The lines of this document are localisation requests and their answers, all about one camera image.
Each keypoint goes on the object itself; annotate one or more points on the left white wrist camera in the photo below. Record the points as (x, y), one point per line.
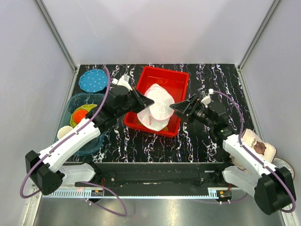
(123, 81)

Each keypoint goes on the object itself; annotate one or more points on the blue polka dot plate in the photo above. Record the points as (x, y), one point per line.
(93, 81)

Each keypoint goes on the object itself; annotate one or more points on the silver round coaster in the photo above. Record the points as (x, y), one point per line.
(282, 163)

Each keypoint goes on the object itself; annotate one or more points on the cream yellow mug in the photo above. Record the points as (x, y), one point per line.
(63, 131)

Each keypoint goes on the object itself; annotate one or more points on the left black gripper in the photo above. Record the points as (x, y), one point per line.
(141, 100)

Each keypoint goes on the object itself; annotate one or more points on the white pink mesh laundry bag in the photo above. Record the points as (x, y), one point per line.
(156, 117)

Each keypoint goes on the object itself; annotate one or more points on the orange cup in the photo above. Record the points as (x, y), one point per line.
(79, 115)

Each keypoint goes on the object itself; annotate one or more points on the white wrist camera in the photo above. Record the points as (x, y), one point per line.
(123, 81)
(206, 97)

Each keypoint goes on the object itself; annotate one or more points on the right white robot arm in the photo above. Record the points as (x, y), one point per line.
(271, 187)

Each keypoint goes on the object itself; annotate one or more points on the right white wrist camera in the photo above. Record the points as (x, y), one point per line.
(206, 97)

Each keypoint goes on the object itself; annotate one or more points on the clear blue plastic tub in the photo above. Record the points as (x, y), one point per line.
(76, 101)

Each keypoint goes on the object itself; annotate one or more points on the beige bear pouch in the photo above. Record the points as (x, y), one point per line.
(252, 141)

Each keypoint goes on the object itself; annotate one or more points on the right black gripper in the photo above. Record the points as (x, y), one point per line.
(182, 107)

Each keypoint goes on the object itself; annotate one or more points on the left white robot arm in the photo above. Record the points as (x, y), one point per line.
(45, 168)

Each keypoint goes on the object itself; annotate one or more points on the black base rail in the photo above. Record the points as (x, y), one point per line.
(141, 180)

